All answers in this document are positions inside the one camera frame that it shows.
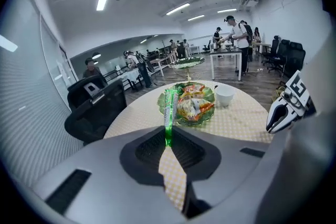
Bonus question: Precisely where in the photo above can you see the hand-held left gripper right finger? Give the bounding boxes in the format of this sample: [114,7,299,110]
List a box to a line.
[172,126,272,224]

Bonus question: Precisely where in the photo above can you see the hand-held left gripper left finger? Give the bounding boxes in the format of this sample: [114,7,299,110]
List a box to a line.
[34,125,186,224]

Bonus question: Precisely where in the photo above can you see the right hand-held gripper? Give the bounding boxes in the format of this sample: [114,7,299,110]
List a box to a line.
[266,70,317,135]

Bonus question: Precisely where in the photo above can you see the beige snack packet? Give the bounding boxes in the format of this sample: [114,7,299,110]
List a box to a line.
[176,97,202,121]

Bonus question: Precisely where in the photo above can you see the green candy wrapper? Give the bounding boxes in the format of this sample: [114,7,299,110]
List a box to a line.
[163,88,180,147]

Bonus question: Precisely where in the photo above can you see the green leaf-shaped tiered tray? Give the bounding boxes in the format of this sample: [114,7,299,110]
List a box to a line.
[156,56,216,128]

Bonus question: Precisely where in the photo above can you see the round table with checkered cloth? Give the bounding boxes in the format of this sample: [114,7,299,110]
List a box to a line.
[103,80,275,212]

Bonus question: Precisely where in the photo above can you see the white cup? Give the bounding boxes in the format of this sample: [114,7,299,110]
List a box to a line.
[214,84,235,107]

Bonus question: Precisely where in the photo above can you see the black office chair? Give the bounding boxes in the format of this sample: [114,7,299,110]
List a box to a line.
[261,35,280,66]
[64,75,128,145]
[267,39,291,77]
[282,41,307,79]

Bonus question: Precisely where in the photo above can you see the white frame desk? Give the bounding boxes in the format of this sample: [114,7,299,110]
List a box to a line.
[209,47,243,81]
[149,56,172,78]
[251,41,272,55]

